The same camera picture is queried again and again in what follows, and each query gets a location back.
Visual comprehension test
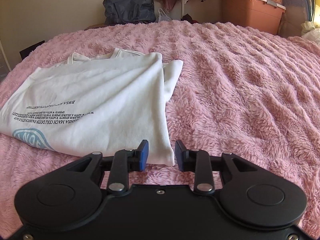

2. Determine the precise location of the white Nevada sweatshirt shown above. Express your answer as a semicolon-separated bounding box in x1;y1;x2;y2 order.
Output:
1;49;183;166

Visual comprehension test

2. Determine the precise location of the pink fluffy blanket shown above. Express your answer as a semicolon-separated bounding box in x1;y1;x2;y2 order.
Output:
1;21;319;238

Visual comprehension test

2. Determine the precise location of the white plastic bag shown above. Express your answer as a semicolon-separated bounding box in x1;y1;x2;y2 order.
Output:
157;8;172;22

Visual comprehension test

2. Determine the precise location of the dark blue bag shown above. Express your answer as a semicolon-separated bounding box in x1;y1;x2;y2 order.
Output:
103;0;156;25

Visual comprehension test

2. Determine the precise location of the terracotta storage box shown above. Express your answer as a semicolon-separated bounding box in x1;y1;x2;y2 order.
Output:
221;0;286;35

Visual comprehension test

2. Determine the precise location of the white crumpled cloth at right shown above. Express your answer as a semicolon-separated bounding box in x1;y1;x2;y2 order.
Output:
301;21;320;45

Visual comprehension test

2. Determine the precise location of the blue transparent storage bin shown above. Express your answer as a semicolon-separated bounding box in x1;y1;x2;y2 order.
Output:
278;0;315;38

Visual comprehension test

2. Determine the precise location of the black box by wall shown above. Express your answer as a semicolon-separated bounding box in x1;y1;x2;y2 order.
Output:
20;40;45;60

